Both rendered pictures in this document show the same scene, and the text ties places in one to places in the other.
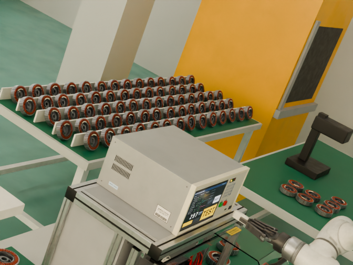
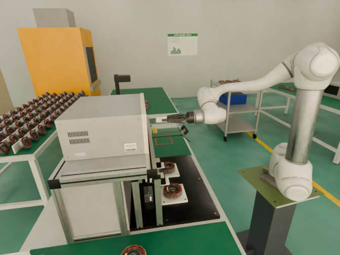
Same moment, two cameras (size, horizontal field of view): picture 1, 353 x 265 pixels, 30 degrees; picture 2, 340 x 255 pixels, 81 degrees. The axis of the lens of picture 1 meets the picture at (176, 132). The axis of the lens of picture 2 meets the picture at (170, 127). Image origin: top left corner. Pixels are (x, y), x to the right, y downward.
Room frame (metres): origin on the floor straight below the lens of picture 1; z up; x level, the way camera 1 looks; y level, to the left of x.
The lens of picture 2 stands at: (1.35, 0.26, 1.60)
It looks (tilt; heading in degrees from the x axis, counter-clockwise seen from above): 23 degrees down; 325
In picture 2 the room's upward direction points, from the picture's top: 1 degrees counter-clockwise
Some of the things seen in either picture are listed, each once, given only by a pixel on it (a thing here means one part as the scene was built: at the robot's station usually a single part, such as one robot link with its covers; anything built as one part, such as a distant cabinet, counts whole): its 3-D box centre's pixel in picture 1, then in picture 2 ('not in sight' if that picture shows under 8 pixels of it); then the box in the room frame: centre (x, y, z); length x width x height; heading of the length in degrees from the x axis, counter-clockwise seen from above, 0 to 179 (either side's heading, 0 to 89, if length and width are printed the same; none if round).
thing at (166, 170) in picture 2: not in sight; (167, 167); (2.34, -0.39, 0.80); 0.11 x 0.11 x 0.04
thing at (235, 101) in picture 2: not in sight; (232, 106); (3.62, -2.76, 0.51); 1.01 x 0.60 x 1.01; 154
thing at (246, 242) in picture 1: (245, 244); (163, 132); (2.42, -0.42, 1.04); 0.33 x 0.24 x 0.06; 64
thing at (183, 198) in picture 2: not in sight; (172, 194); (2.12, -0.28, 0.78); 0.15 x 0.15 x 0.01; 64
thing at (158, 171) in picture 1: (175, 175); (110, 121); (2.38, -0.06, 1.22); 0.44 x 0.39 x 0.20; 154
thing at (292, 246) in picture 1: (292, 249); (197, 117); (2.22, -0.55, 1.18); 0.09 x 0.06 x 0.09; 153
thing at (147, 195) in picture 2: not in sight; (148, 194); (2.19, -0.15, 0.80); 0.08 x 0.05 x 0.06; 154
